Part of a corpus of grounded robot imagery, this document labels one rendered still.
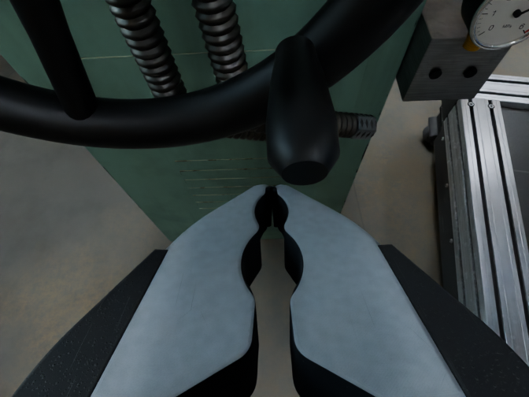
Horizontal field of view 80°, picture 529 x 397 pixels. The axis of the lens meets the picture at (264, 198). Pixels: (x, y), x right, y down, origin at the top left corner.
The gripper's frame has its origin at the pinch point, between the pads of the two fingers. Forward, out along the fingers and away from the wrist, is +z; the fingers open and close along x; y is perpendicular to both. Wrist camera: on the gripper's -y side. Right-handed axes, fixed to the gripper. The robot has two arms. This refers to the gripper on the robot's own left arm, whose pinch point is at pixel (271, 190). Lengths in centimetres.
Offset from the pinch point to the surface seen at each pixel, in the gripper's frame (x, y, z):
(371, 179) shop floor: 29, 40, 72
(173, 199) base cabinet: -20, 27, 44
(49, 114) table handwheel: -11.3, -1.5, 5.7
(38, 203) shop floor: -70, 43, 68
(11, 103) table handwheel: -12.8, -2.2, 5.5
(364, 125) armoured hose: 8.9, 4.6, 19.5
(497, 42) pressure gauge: 19.0, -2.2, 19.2
